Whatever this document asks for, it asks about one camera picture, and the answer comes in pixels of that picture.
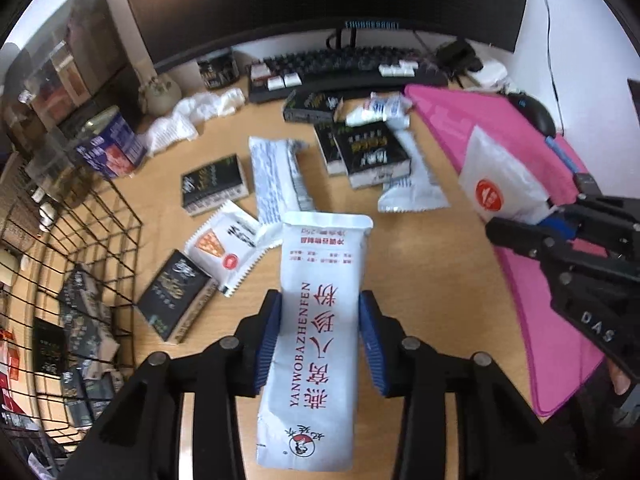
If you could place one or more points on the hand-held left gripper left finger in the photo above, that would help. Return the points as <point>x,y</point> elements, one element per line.
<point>267,340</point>

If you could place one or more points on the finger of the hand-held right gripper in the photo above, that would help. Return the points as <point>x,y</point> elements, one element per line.
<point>520,240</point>
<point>557,217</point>

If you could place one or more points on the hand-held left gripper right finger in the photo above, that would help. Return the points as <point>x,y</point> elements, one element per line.
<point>372,345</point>

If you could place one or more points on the long white sachet red print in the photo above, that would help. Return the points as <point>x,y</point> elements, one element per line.
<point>315,350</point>

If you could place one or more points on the white packet red circle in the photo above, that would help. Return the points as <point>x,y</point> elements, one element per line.
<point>500,185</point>

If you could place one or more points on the white snack packet orange print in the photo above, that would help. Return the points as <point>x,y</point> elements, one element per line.
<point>225,245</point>

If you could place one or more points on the crinkled white wrapper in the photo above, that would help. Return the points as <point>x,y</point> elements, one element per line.
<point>412,187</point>

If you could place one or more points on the white packet black text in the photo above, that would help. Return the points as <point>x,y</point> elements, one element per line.
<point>277,180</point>

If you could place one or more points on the pile of black tissue packs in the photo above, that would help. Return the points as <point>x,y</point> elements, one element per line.
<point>372,152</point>

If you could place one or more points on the person's right hand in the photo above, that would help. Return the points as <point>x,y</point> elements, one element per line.
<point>620,377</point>

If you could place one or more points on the small black printed box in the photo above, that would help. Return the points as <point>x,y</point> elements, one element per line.
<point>586,183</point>

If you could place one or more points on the pink desk mat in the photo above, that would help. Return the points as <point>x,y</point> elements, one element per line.
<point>515,285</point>

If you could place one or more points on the blue pen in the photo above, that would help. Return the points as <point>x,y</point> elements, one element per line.
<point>560,152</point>

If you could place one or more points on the black mouse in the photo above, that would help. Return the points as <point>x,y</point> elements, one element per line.
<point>535,112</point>

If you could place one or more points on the white power strip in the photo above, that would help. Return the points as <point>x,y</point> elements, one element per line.
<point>492,72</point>

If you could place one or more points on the black power adapter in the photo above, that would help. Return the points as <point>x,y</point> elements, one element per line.
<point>456,55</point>

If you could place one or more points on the small white blue packet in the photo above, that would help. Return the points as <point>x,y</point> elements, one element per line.
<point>380,107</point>

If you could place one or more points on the black keyboard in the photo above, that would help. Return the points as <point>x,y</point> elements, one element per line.
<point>350,72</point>

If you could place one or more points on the blue luncheon meat can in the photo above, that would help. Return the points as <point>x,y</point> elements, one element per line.
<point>112,145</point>

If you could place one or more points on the white earbuds case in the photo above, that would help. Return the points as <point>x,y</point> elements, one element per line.
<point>46,215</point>

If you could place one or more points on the small beige vase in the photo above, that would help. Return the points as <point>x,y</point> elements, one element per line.
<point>160,96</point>

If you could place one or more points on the glass measuring cup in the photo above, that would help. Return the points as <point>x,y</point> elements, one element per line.
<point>60,170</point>

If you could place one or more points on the small black jar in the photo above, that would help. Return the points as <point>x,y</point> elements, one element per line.
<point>217,71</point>

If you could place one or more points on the black curved monitor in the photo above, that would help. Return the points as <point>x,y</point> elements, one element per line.
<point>325,0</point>

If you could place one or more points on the dark acrylic storage cabinet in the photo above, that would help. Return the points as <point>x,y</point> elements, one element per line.
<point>65,60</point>

